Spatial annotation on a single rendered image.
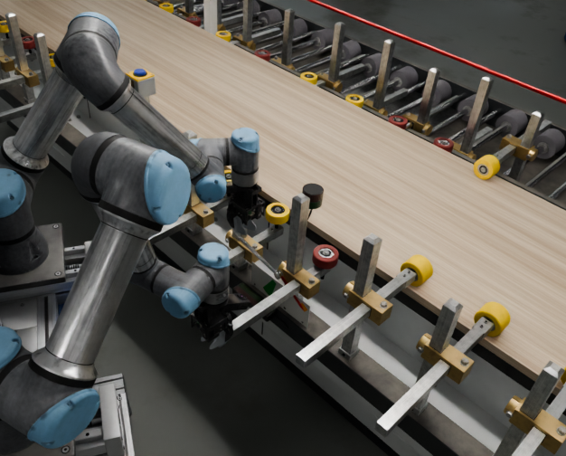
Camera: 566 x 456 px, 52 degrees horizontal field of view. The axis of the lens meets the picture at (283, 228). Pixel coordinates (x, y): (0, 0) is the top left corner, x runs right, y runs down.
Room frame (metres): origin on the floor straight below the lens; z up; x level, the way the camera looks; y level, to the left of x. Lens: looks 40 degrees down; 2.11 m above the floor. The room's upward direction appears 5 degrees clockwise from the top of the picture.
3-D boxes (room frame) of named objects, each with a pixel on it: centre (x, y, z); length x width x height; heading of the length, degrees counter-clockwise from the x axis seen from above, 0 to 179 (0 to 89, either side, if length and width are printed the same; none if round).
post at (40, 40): (2.30, 1.07, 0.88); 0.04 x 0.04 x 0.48; 48
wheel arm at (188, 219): (1.56, 0.34, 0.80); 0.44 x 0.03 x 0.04; 138
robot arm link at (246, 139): (1.34, 0.12, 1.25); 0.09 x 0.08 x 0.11; 102
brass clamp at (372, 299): (1.11, -0.25, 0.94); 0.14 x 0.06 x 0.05; 48
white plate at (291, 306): (1.30, 0.00, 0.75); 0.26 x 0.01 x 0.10; 48
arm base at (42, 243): (1.08, 0.68, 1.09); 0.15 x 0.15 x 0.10
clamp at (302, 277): (1.28, -0.06, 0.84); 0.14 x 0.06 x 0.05; 48
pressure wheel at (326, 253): (1.34, -0.14, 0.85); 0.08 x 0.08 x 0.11
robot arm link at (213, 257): (1.01, 0.16, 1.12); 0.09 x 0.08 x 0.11; 153
